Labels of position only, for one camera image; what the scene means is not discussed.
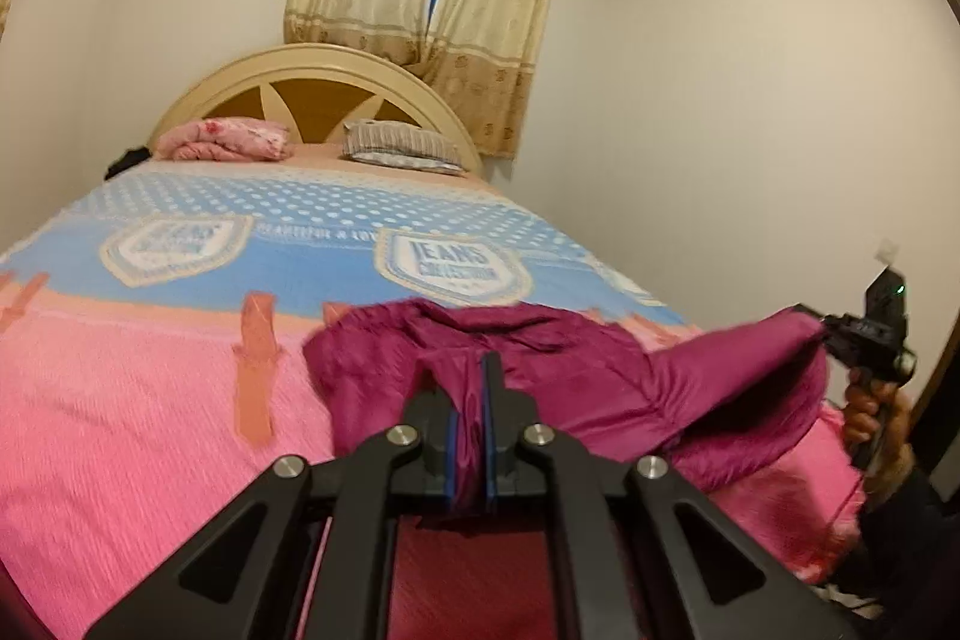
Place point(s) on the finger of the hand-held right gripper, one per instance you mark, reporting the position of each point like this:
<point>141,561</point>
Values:
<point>825,329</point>

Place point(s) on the striped pillow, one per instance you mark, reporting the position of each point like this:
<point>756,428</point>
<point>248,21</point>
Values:
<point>397,145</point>

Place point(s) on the cream wooden headboard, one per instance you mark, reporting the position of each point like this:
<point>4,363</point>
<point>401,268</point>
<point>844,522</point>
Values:
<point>225,85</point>

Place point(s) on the dark cloth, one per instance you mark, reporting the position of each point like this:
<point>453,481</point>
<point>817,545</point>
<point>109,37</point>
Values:
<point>127,162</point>

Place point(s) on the person's right forearm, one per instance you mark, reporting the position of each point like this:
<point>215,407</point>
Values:
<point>900,535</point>

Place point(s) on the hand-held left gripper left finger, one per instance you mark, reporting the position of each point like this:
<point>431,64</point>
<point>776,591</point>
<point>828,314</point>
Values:
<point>431,460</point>

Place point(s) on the magenta puffer jacket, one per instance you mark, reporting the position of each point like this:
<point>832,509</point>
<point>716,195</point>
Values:
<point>600,385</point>

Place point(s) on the pink floral folded blanket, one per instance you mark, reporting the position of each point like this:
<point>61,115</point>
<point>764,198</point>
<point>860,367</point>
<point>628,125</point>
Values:
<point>225,139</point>

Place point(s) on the person's right hand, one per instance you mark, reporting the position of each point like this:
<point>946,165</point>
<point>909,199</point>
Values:
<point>862,415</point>

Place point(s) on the bed with pink blue sheet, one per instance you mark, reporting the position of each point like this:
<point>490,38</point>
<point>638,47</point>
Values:
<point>150,422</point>

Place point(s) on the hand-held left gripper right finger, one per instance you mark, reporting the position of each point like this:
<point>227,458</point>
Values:
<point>502,460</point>

